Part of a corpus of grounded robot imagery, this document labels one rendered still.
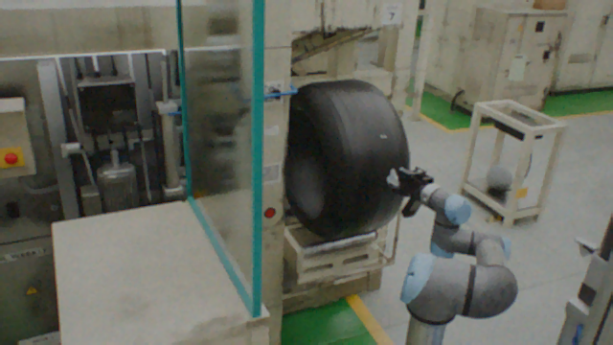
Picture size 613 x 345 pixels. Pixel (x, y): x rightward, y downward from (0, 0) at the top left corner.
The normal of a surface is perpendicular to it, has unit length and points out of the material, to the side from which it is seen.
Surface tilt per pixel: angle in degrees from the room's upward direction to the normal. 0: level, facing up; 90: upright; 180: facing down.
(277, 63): 90
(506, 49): 90
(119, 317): 0
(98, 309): 0
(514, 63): 90
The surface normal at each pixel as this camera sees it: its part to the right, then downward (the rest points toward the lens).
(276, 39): 0.43, 0.41
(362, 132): 0.35, -0.31
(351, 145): 0.13, -0.14
